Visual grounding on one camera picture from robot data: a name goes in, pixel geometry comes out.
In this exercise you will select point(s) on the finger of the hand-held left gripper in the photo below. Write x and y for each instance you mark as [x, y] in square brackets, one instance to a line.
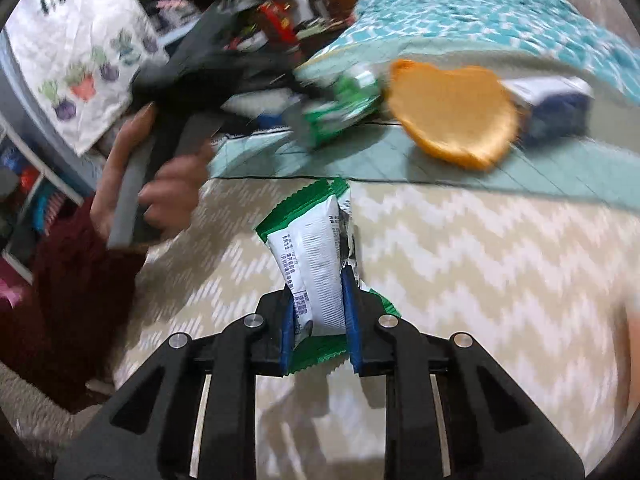
[270, 82]

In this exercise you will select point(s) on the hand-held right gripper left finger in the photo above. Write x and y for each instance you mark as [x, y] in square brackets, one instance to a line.
[286, 330]

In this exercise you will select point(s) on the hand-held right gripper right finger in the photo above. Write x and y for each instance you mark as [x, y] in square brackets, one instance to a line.
[350, 320]

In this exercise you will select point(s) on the green and white snack wrapper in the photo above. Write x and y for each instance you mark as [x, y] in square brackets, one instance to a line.
[310, 255]

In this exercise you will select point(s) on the orange pomelo peel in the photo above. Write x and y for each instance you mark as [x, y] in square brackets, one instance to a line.
[450, 115]

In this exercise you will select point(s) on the blue and white carton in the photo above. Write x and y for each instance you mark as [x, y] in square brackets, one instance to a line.
[555, 105]

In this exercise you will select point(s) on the person's left forearm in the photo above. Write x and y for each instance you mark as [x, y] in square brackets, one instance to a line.
[65, 310]

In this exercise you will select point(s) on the person's left hand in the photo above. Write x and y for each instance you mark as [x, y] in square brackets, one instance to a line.
[172, 185]

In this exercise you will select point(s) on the red gift box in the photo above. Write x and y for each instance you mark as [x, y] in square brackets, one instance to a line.
[277, 20]

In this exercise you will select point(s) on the white printed plant cloth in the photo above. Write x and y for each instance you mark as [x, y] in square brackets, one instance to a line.
[75, 25]

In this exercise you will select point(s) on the grey shelf unit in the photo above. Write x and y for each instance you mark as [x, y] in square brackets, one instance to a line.
[50, 170]

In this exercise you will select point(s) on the teal patterned quilt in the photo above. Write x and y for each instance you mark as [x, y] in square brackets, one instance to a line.
[475, 15]

